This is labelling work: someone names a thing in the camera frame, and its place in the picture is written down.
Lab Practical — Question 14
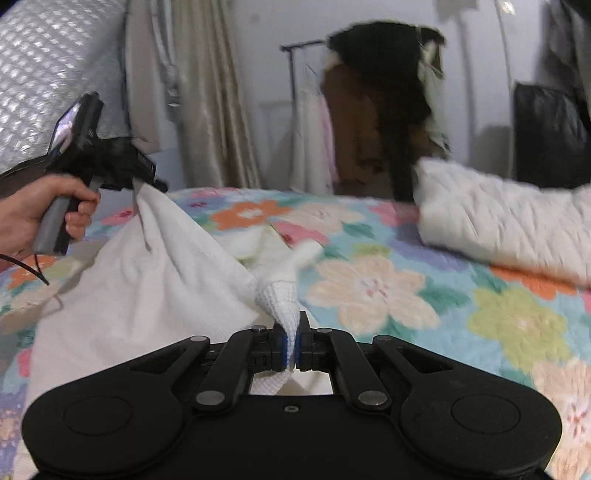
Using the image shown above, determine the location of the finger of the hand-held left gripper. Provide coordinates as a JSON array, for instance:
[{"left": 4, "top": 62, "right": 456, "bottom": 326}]
[{"left": 133, "top": 154, "right": 170, "bottom": 195}]

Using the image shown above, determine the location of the pink hanging garment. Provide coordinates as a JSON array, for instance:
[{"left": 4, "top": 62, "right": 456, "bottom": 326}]
[{"left": 318, "top": 96, "right": 341, "bottom": 186}]

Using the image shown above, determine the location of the brown hanging coat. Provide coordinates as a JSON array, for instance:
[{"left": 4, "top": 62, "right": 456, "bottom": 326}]
[{"left": 320, "top": 64, "right": 446, "bottom": 197}]

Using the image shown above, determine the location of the white curved pole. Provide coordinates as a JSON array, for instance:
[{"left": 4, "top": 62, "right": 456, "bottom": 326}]
[{"left": 492, "top": 0, "right": 515, "bottom": 115}]

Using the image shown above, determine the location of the pale green hanging vest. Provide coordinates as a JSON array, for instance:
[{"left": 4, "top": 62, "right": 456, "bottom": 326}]
[{"left": 417, "top": 27, "right": 452, "bottom": 151}]

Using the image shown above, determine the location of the grey hanging fabric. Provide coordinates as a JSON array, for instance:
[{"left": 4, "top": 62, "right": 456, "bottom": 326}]
[{"left": 124, "top": 0, "right": 182, "bottom": 155}]

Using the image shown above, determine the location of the black hanging garment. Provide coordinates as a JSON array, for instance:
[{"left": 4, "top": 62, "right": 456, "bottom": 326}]
[{"left": 327, "top": 20, "right": 435, "bottom": 201}]

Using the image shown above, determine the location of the beige curtain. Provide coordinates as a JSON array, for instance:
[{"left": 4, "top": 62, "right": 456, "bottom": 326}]
[{"left": 173, "top": 0, "right": 262, "bottom": 189}]

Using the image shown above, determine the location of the floral quilted bedspread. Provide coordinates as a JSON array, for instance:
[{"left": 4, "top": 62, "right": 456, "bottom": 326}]
[{"left": 0, "top": 187, "right": 591, "bottom": 480}]

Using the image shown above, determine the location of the black cable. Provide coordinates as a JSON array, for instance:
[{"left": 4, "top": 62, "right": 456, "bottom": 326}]
[{"left": 0, "top": 253, "right": 51, "bottom": 287}]

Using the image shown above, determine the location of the cream quilted pillow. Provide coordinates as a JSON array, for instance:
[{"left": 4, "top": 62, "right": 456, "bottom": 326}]
[{"left": 413, "top": 157, "right": 591, "bottom": 289}]

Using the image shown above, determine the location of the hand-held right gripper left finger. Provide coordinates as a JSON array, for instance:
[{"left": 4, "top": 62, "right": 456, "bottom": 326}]
[{"left": 130, "top": 322, "right": 290, "bottom": 412}]

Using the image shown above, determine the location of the white knit cardigan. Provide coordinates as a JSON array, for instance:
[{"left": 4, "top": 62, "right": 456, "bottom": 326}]
[{"left": 28, "top": 182, "right": 324, "bottom": 398}]

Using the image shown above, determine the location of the person's left hand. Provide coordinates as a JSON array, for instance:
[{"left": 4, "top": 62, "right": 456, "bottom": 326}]
[{"left": 0, "top": 175, "right": 102, "bottom": 262}]

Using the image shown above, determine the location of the cream hanging garment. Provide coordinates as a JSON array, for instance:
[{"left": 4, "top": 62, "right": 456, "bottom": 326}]
[{"left": 294, "top": 87, "right": 334, "bottom": 193}]

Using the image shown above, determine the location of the silver quilted window cover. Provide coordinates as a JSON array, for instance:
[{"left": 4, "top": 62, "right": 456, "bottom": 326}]
[{"left": 0, "top": 0, "right": 131, "bottom": 163}]

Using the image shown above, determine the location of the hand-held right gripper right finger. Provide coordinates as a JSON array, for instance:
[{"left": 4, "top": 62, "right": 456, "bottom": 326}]
[{"left": 294, "top": 311, "right": 456, "bottom": 410}]

